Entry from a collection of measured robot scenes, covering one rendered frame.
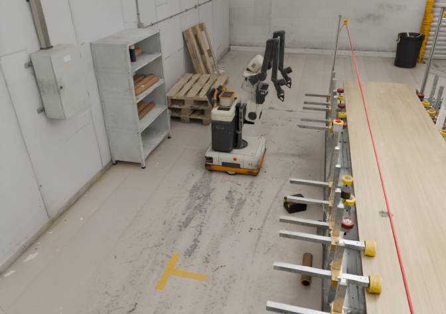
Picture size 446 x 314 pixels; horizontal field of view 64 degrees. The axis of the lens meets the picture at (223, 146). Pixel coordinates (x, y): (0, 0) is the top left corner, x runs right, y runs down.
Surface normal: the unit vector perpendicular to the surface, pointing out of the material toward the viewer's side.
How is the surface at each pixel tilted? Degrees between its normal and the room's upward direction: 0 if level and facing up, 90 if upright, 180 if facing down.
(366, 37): 90
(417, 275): 0
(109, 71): 90
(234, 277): 0
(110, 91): 90
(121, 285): 0
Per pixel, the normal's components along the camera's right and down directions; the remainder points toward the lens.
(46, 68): -0.25, 0.46
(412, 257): -0.02, -0.88
